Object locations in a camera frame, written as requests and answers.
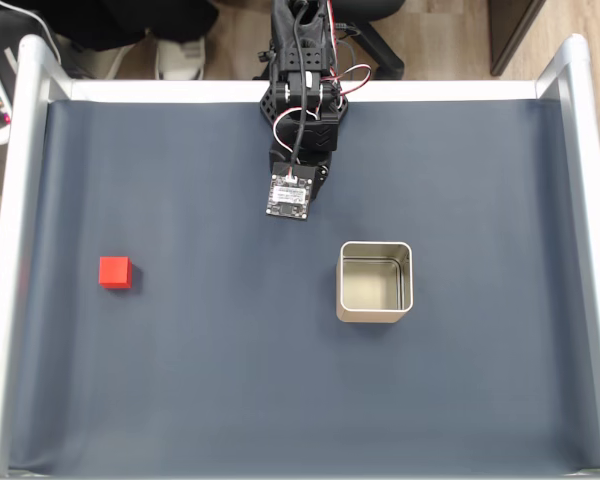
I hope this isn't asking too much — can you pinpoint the red cube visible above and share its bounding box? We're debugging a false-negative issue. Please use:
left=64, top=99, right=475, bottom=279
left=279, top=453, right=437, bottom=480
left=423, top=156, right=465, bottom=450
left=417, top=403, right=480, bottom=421
left=98, top=256, right=133, bottom=291

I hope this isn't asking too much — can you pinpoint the square metal tin container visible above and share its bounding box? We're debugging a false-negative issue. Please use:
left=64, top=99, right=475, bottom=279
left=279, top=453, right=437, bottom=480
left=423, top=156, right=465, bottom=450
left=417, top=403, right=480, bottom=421
left=335, top=240, right=415, bottom=325

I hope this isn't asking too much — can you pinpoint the black office chair base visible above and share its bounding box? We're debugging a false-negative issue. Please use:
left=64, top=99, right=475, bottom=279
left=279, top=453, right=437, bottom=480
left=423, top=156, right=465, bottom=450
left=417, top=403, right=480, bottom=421
left=324, top=0, right=407, bottom=82

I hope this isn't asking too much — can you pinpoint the person's foot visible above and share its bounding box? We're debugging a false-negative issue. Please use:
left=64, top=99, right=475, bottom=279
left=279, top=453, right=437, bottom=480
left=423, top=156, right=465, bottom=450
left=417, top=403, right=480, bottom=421
left=65, top=28, right=155, bottom=81
left=154, top=35, right=207, bottom=81

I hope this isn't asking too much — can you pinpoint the blue grey table mat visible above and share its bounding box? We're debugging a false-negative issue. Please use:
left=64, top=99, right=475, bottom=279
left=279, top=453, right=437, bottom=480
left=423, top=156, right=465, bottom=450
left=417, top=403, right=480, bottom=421
left=7, top=97, right=600, bottom=476

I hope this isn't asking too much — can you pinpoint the dark brown cabinet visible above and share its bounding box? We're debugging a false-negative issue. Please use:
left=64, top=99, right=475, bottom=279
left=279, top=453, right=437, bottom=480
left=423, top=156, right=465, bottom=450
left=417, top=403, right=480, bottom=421
left=489, top=0, right=550, bottom=77

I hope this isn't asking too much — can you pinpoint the person's leg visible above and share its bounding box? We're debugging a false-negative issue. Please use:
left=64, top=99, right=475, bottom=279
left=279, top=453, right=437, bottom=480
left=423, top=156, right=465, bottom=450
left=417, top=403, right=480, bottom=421
left=49, top=0, right=222, bottom=52

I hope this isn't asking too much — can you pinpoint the black camera cable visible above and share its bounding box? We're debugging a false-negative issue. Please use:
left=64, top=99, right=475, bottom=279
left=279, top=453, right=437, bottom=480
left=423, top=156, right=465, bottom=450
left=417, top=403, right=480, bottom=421
left=287, top=0, right=314, bottom=177

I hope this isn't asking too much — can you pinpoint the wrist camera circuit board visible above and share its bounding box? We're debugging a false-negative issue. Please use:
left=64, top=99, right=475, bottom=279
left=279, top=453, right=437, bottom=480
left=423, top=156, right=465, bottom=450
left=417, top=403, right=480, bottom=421
left=265, top=161, right=315, bottom=223

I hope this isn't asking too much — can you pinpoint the red white black servo cable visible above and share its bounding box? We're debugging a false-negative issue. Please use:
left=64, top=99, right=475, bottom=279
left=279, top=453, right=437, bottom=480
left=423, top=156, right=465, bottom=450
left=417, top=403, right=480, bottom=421
left=326, top=0, right=343, bottom=67
left=329, top=63, right=375, bottom=109
left=272, top=105, right=309, bottom=152

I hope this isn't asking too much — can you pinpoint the grey power cable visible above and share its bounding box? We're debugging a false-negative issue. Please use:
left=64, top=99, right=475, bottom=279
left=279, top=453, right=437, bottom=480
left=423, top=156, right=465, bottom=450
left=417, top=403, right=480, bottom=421
left=337, top=22, right=364, bottom=69

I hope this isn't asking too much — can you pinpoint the white metal table frame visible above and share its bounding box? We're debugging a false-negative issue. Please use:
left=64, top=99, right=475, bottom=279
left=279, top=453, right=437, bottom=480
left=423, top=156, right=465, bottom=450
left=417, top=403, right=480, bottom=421
left=0, top=33, right=600, bottom=480

